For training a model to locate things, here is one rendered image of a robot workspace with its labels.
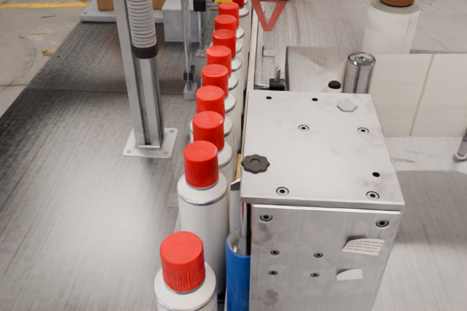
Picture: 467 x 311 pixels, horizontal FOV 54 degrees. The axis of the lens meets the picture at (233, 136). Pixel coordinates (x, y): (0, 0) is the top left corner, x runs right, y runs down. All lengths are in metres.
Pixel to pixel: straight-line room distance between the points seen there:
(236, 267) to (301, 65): 0.68
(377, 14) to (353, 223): 0.56
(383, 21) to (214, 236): 0.50
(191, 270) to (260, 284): 0.06
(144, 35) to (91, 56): 0.60
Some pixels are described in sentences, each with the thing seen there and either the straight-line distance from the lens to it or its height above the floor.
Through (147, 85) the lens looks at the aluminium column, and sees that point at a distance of 0.78.
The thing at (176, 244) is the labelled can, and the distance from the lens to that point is 0.36.
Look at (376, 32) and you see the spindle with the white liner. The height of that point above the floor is 1.02.
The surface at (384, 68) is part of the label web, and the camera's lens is 0.70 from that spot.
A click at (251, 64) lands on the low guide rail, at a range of 0.94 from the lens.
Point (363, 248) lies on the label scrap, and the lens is 0.35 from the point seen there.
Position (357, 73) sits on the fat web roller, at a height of 1.05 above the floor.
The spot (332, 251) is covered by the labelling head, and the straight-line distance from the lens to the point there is 0.35.
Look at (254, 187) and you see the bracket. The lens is 0.32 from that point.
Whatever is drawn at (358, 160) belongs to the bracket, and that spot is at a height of 1.14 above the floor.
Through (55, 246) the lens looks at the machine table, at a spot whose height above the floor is 0.83.
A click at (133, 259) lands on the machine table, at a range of 0.69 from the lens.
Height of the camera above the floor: 1.36
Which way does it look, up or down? 37 degrees down
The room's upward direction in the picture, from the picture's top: straight up
